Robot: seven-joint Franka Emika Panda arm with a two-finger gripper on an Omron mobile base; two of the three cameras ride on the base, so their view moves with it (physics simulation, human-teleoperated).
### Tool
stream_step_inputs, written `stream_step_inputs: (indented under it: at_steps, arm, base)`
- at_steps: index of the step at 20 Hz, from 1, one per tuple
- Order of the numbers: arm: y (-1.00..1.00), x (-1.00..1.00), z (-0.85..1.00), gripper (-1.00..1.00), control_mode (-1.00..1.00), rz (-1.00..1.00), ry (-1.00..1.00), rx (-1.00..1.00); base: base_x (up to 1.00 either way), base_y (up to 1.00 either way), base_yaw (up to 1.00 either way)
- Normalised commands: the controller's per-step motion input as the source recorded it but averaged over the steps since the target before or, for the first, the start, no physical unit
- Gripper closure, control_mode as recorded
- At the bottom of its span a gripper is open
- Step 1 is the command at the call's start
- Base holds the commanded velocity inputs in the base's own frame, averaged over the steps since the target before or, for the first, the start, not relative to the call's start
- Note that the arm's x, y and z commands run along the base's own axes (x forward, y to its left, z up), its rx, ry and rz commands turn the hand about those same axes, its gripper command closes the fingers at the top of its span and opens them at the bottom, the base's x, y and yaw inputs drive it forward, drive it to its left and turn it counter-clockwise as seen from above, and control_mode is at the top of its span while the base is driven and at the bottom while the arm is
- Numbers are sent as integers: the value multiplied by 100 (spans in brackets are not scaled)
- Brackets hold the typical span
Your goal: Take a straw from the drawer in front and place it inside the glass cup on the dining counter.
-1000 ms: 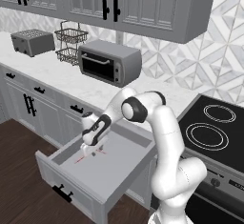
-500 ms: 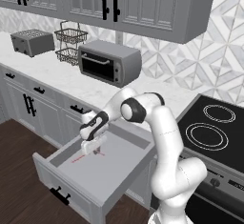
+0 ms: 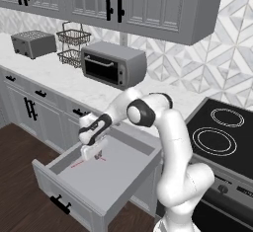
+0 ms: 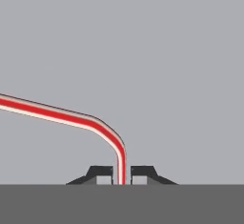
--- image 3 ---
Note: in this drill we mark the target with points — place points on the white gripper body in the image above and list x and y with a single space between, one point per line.
93 149

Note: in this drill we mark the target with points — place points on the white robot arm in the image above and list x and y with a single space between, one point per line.
174 143

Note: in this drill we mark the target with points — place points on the open grey drawer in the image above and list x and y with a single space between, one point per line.
99 180

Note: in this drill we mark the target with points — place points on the grey closed drawer front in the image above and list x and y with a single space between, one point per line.
13 78
42 94
77 112

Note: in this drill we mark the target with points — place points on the grey lower cabinet door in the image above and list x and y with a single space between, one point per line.
49 127
18 111
71 130

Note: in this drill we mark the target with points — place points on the grey toaster oven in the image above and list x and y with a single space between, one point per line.
113 65

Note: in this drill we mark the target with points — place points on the grey toaster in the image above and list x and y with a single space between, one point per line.
33 44

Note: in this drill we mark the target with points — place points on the black stove with hob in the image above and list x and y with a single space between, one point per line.
227 150

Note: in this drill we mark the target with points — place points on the black stove knob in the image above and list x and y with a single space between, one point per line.
223 189

